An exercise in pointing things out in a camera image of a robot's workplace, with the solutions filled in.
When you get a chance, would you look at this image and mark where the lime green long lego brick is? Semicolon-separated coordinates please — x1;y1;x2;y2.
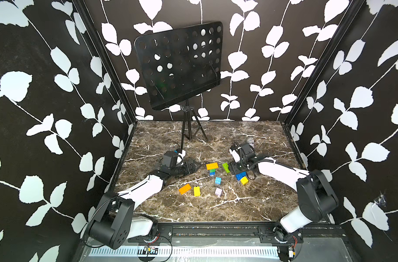
222;163;230;174

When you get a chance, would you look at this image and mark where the orange long lego brick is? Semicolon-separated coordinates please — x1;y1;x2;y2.
206;163;219;170
179;184;191;195

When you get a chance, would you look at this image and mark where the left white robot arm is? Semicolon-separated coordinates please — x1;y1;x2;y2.
83;151;201;250

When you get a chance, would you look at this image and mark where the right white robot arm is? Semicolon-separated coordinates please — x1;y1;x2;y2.
228;142;339;241

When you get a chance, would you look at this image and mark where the blue lego brick pair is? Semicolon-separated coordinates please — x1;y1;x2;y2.
236;172;247;181

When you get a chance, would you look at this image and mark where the yellow square lego brick right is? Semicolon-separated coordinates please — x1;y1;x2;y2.
240;176;249;185

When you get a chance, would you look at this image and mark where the yellow lego brick left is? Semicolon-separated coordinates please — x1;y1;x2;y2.
193;186;201;197

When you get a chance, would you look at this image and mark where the lilac square lego brick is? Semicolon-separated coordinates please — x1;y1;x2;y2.
215;188;222;197

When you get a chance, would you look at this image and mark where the purple glitter microphone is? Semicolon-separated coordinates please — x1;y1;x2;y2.
246;137;255;147

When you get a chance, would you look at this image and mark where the black perforated music stand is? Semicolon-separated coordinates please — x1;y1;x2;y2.
134;21;224;140

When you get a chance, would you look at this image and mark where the black front mounting rail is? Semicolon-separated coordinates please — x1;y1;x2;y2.
83;222;347;245

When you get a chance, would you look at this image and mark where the white slotted cable duct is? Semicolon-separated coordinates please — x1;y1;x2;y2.
88;246;279;259

